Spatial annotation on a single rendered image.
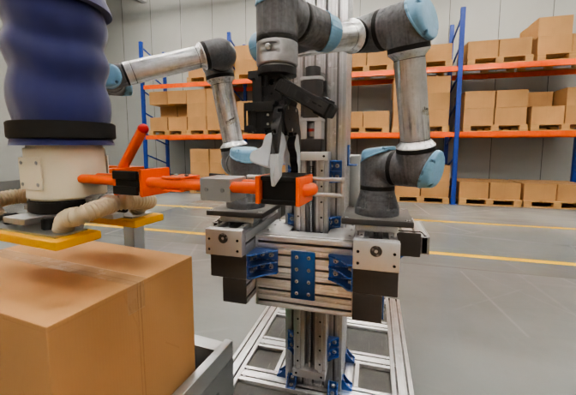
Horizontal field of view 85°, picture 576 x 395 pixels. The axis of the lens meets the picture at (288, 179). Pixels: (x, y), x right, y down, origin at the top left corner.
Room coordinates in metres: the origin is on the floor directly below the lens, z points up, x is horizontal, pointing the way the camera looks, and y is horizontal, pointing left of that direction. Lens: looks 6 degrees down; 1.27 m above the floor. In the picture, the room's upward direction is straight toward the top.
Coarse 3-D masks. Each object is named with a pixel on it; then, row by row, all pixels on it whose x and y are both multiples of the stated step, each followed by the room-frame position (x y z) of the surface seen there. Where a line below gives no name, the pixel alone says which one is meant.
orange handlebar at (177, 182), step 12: (84, 180) 0.73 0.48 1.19; (96, 180) 0.71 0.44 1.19; (108, 180) 0.70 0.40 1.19; (156, 180) 0.65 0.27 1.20; (168, 180) 0.64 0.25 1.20; (180, 180) 0.63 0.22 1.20; (192, 180) 0.62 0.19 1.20; (252, 180) 0.62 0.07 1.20; (240, 192) 0.58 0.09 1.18; (252, 192) 0.57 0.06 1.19; (312, 192) 0.54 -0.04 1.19
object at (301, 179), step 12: (264, 180) 0.56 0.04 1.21; (288, 180) 0.53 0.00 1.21; (300, 180) 0.52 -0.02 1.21; (312, 180) 0.58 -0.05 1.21; (264, 192) 0.56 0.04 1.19; (276, 192) 0.55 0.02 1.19; (288, 192) 0.54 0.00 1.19; (300, 192) 0.52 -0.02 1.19; (276, 204) 0.54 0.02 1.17; (288, 204) 0.53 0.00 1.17; (300, 204) 0.52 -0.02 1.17
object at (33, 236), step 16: (0, 224) 0.72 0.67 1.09; (16, 224) 0.72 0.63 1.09; (32, 224) 0.72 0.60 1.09; (48, 224) 0.67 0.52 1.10; (0, 240) 0.67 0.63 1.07; (16, 240) 0.65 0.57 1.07; (32, 240) 0.63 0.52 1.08; (48, 240) 0.61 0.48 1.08; (64, 240) 0.62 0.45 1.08; (80, 240) 0.64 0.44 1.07
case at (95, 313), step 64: (0, 256) 0.89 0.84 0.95; (64, 256) 0.89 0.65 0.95; (128, 256) 0.89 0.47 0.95; (0, 320) 0.58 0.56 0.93; (64, 320) 0.56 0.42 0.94; (128, 320) 0.69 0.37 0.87; (192, 320) 0.89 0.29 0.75; (0, 384) 0.59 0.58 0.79; (64, 384) 0.55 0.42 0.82; (128, 384) 0.68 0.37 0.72
